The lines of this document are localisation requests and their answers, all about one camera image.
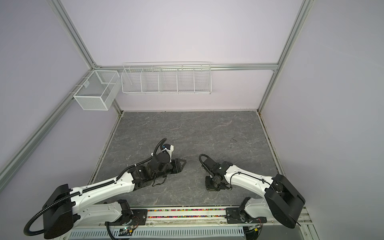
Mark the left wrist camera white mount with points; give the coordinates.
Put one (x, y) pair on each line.
(168, 148)

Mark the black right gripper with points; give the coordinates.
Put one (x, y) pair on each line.
(208, 186)

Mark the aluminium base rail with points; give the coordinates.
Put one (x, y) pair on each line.
(121, 214)

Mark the white vented cable duct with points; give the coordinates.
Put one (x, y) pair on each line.
(156, 233)

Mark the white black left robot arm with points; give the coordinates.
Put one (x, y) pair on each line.
(62, 211)

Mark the white wire long basket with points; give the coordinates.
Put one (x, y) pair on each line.
(167, 78)

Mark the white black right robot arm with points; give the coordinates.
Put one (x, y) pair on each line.
(277, 197)

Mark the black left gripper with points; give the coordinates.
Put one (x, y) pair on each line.
(177, 166)

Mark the white mesh square basket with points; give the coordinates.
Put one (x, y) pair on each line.
(99, 90)

